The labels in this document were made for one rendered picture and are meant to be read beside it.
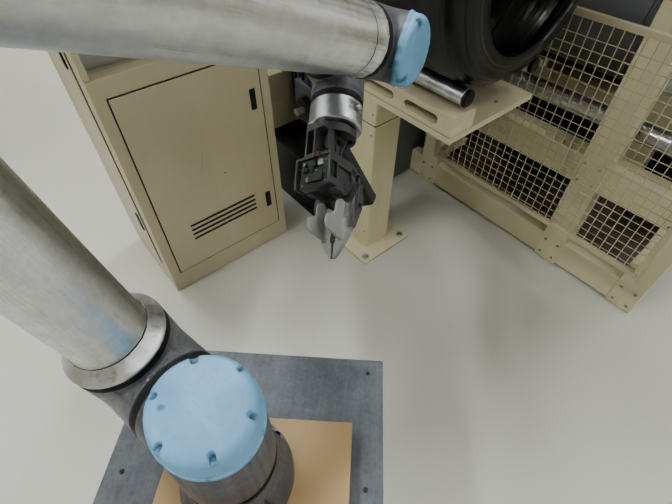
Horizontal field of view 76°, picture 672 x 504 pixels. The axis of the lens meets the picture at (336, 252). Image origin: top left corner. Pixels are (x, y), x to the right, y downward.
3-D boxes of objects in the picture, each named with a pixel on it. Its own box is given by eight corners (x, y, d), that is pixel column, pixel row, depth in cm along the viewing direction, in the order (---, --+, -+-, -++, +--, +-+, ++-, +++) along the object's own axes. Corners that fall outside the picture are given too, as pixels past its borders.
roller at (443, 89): (366, 61, 124) (367, 45, 121) (377, 56, 126) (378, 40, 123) (461, 110, 106) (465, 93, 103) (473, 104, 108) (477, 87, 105)
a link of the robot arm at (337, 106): (331, 129, 79) (376, 112, 74) (330, 153, 78) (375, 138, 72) (299, 104, 73) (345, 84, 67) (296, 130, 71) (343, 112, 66)
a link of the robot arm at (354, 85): (303, 32, 74) (326, 70, 82) (297, 96, 70) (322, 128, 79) (355, 18, 70) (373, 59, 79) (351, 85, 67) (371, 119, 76)
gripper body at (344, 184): (291, 194, 67) (297, 126, 71) (326, 212, 74) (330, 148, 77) (330, 184, 63) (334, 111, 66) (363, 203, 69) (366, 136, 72)
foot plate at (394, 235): (326, 231, 201) (326, 227, 200) (368, 206, 213) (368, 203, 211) (364, 265, 187) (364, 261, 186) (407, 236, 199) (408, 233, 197)
